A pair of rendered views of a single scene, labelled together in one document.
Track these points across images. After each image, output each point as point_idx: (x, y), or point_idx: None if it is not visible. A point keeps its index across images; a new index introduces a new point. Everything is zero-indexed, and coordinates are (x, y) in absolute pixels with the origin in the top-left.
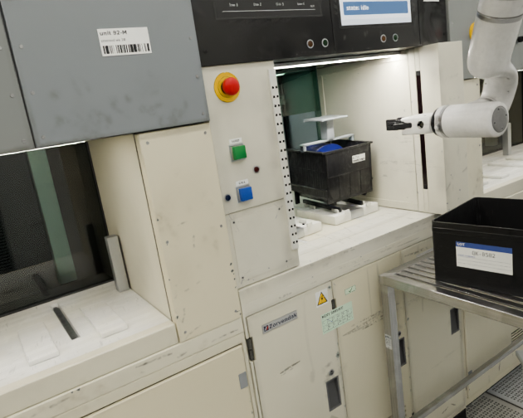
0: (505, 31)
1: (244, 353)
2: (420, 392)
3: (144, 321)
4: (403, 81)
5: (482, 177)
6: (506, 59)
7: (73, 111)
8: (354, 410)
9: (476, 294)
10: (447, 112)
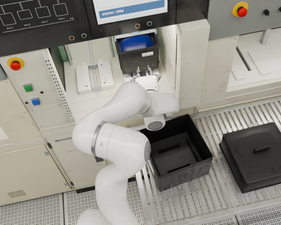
0: (135, 114)
1: (46, 146)
2: None
3: (1, 129)
4: (173, 30)
5: (226, 85)
6: (145, 117)
7: None
8: (111, 163)
9: (143, 169)
10: None
